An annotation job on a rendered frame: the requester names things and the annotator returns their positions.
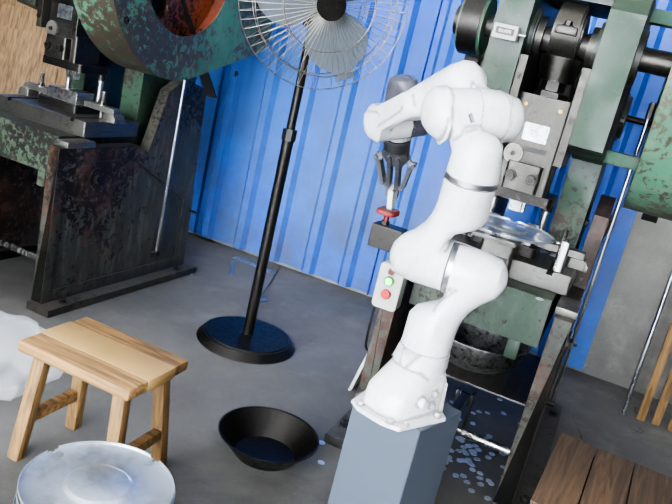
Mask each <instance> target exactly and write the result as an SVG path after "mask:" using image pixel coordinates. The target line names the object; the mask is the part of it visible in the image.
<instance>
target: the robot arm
mask: <svg viewBox="0 0 672 504"><path fill-rule="evenodd" d="M524 120H525V118H524V107H523V105H522V103H521V101H520V99H518V98H516V97H514V96H512V95H509V94H507V93H505V92H503V91H500V90H498V91H497V90H493V89H489V88H488V87H487V76H486V75H485V73H484V71H483V69H482V68H481V67H480V66H479V65H478V64H476V63H475V62H473V61H467V60H462V61H459V62H456V63H453V64H450V65H449V66H447V67H445V68H444V69H442V70H441V71H439V72H437V73H435V74H434V75H432V76H431V77H429V78H427V79H426V80H424V81H422V82H421V83H419V84H418V80H417V78H416V77H414V76H412V75H407V74H400V75H395V76H392V77H391V78H389V81H388V85H387V89H386V95H385V102H384V103H376V104H371V105H370V106H369V107H368V109H367V110H366V112H365V114H364V118H363V126H364V131H365V133H366V135H367V136H368V137H369V138H370V139H372V140H373V141H375V142H377V143H380V142H384V145H383V150H382V151H381V152H379V151H377V152H376V154H375V155H374V156H373V157H374V159H375V161H376V164H377V170H378V176H379V183H380V185H384V186H385V197H388V198H387V209H390V210H391V209H392V208H393V207H394V205H395V200H396V199H397V198H398V196H399V190H400V191H403V190H404V188H405V187H406V185H407V183H408V180H409V178H410V176H411V173H412V171H413V169H414V168H415V167H416V166H417V164H418V163H417V162H413V161H412V160H411V159H410V158H411V156H410V153H409V152H410V144H411V139H412V138H413V137H419V136H426V135H427V134H430V135H431V136H433V137H434V138H435V139H436V142H437V143H438V144H439V145H440V144H441V143H443V142H444V141H445V140H446V139H448V140H449V142H450V146H451V149H452V153H451V156H450V159H449V163H448V166H447V169H446V172H445V175H444V178H443V182H442V186H441V190H440V194H439V198H438V201H437V204H436V206H435V208H434V210H433V212H432V214H431V215H430V216H429V217H428V219H427V220H426V221H425V222H424V223H422V224H421V225H420V226H418V227H417V228H416V229H413V230H410V231H408V232H405V233H404V234H402V235H401V236H400V237H399V238H398V239H397V240H396V241H395V242H394V244H393V246H392V248H391V251H390V262H391V266H392V269H393V271H394V272H395V273H396V274H398V275H400V276H402V277H404V278H406V279H408V280H410V281H412V282H414V283H418V284H421V285H425V286H428V287H432V288H435V289H438V290H441V292H443V293H444V296H443V297H442V298H440V299H439V300H434V301H429V302H424V303H419V304H417V305H416V306H414V307H413V308H412V309H411V310H410V311H409V315H408V318H407V322H406V325H405V329H404V332H403V336H402V338H401V340H400V342H399V344H398V345H397V347H396V349H395V351H394V353H393V357H392V358H391V359H390V360H389V361H388V362H387V363H386V364H385V365H384V366H383V367H382V368H381V369H380V370H379V372H378V373H377V374H376V375H375V376H374V377H373V378H372V379H371V380H370V381H369V383H368V386H367V389H366V390H365V391H364V392H363V393H361V394H360V395H358V396H357V397H355V398H354V399H353V400H352V401H351V403H352V404H353V406H354V407H355V408H356V410H357V411H358V412H360V413H361V414H363V415H365V416H366V417H368V418H370V419H371V420H373V421H374V422H376V423H378V424H379V425H381V426H384V427H386V428H389V429H392V430H394V431H397V432H401V431H405V430H409V429H414V428H418V427H423V426H427V425H431V424H436V423H440V422H444V421H445V419H446V417H445V415H444V414H443V412H442V410H443V405H444V400H445V395H446V390H447V385H448V384H447V378H446V369H447V368H448V363H449V357H450V351H451V348H452V345H453V342H454V339H455V335H456V333H457V330H458V328H459V326H460V324H461V322H462V321H463V320H464V318H465V317H466V316H467V315H468V314H469V313H470V312H471V311H472V310H474V309H476V308H477V307H479V306H480V305H483V304H485V303H488V302H491V301H493V300H495V299H497V298H498V297H499V296H500V295H501V294H502V293H503V292H504V290H505V288H506V285H507V281H508V271H507V268H506V265H505V263H504V261H503V260H502V259H500V258H498V257H496V256H494V255H492V254H490V253H488V252H486V251H484V250H481V249H477V248H474V247H471V246H467V245H464V244H461V243H457V242H455V241H453V240H452V237H453V236H454V235H456V234H460V233H466V232H472V231H475V230H478V229H480V228H482V227H483V226H484V225H485V224H486V223H487V222H488V219H489V214H490V210H491V206H492V202H493V198H494V194H495V191H496V190H497V189H498V185H499V180H500V175H501V168H502V155H503V145H502V143H507V142H511V141H513V140H514V139H515V138H516V137H517V136H518V135H519V134H520V132H521V129H522V126H523V123H524ZM383 158H384V159H385V161H386V163H387V166H386V169H387V172H386V173H385V167H384V160H383ZM406 163H408V165H407V167H408V169H407V171H406V173H405V176H404V178H403V181H402V183H401V174H402V167H403V166H404V165H405V164H406ZM394 167H395V178H394V185H392V183H393V182H392V179H393V170H394Z"/></svg>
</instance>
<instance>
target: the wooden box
mask: <svg viewBox="0 0 672 504"><path fill-rule="evenodd" d="M595 451H596V447H595V446H593V445H591V444H588V443H586V442H583V441H581V440H579V439H576V438H574V437H571V436H569V435H566V434H564V433H561V435H560V438H559V440H558V442H557V444H556V446H555V448H554V451H553V453H552V455H551V457H550V459H549V462H548V464H547V466H546V468H545V470H544V472H543V475H542V477H541V479H540V481H539V483H538V485H537V488H536V490H535V492H534V494H533V496H532V498H531V501H530V503H529V504H672V478H670V477H668V476H666V475H663V474H661V473H658V472H656V471H653V470H651V469H649V468H646V467H644V466H641V465H639V464H637V463H635V466H634V462H632V461H629V460H627V459H624V458H622V457H620V456H617V455H615V454H612V453H610V452H608V451H605V450H603V449H600V448H598V449H597V451H596V454H595ZM594 454H595V455H594ZM633 466H634V468H633Z"/></svg>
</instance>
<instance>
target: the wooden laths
mask: <svg viewBox="0 0 672 504"><path fill-rule="evenodd" d="M671 286H672V270H671V272H670V275H669V278H668V281H667V284H666V286H665V289H664V292H663V295H662V298H661V300H660V303H659V306H658V309H657V312H656V314H655V317H654V320H653V323H652V326H651V328H650V331H649V334H648V337H647V340H646V342H645V345H644V348H643V351H642V354H641V356H640V359H639V362H638V365H637V368H636V370H635V373H634V376H633V379H632V382H631V384H630V387H629V390H628V393H627V395H626V398H625V401H624V404H623V407H622V409H621V412H620V413H622V414H624V415H625V414H626V411H627V408H628V405H629V403H630V400H631V397H632V394H633V392H634V389H635V386H636V383H637V380H638V378H639V375H640V372H641V369H642V366H643V364H644V361H645V358H646V355H647V353H648V350H649V347H650V344H651V341H652V339H653V336H654V333H655V330H656V327H657V325H658V322H659V319H660V316H661V313H662V311H663V308H664V305H665V302H666V300H667V297H668V294H669V291H670V288H671ZM671 347H672V320H671V323H670V326H669V329H668V331H667V334H666V337H665V340H664V342H663V345H662V348H661V351H660V353H659V356H658V359H657V362H656V365H655V367H654V370H653V373H652V376H651V378H650V381H649V384H648V387H647V389H646V392H645V395H644V398H643V400H642V403H641V406H640V409H639V412H638V414H637V417H636V419H638V420H640V421H643V422H644V421H645V418H646V416H647V413H648V410H649V407H650V405H651V402H652V399H653V396H654V394H655V391H656V388H657V385H658V383H659V380H660V377H661V374H662V372H663V369H664V366H665V363H666V361H667V358H668V355H669V352H670V350H671ZM671 393H672V367H671V369H670V372H669V375H668V378H667V380H666V383H665V386H664V388H663V391H662V394H661V397H660V399H659V402H658V405H657V408H656V410H655V413H654V416H653V419H652V421H651V423H652V424H654V425H657V426H660V423H661V420H662V418H663V415H664V412H665V409H666V407H667V404H668V401H669V399H670V396H671ZM667 431H670V432H672V415H671V418H670V420H669V423H668V426H667Z"/></svg>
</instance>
